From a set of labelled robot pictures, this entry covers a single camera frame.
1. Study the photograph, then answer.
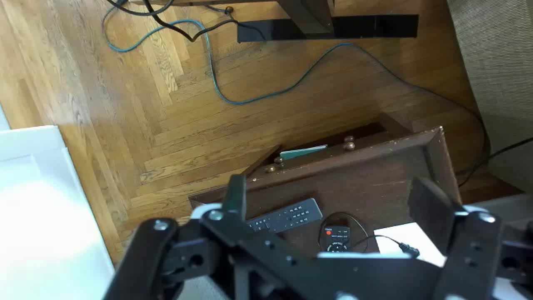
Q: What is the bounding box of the white paper sheet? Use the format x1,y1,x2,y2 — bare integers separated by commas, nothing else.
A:
372,222,447,269

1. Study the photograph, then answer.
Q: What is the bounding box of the dark brown wooden table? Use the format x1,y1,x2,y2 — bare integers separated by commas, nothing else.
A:
187,114,526,264

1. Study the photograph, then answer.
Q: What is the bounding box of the black button appliance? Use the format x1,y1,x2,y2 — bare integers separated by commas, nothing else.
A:
316,214,369,257

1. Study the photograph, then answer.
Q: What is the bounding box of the black appliance cable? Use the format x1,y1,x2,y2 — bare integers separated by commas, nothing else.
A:
331,210,421,260

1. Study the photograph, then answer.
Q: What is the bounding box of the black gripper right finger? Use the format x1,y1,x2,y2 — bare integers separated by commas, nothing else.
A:
406,175,533,300

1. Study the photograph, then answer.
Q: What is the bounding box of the dark stand post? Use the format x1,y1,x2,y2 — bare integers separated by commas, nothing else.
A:
276,0,337,35

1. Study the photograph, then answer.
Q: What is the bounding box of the black flat stand base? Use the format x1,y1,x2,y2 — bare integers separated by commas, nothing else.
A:
236,14,421,45

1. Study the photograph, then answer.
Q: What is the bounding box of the black cable by rug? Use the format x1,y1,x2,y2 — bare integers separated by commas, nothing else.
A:
487,135,533,164

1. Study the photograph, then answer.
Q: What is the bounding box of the beige woven rug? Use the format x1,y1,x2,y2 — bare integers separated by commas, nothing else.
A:
446,0,533,194

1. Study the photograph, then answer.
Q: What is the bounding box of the teal card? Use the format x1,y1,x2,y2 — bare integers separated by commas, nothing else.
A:
277,144,329,164

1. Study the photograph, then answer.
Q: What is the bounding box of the black remote control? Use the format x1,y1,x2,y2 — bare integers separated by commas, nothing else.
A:
242,197,324,235

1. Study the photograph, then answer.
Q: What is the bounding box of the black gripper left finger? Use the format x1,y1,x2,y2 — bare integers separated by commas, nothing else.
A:
103,174,321,300

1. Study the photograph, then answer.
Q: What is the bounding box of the white box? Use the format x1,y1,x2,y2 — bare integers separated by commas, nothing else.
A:
0,107,118,300

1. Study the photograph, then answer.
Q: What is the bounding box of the thin black floor cable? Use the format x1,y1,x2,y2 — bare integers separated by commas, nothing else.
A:
106,0,267,44

